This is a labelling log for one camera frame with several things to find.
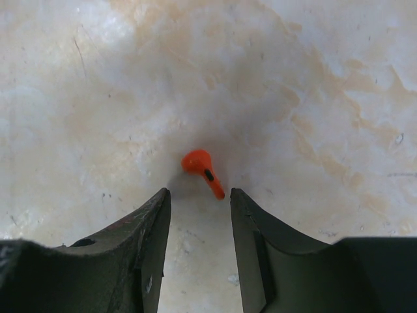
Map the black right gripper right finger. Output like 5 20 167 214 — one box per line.
230 188 416 312

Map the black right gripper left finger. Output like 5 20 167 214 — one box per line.
1 188 171 312

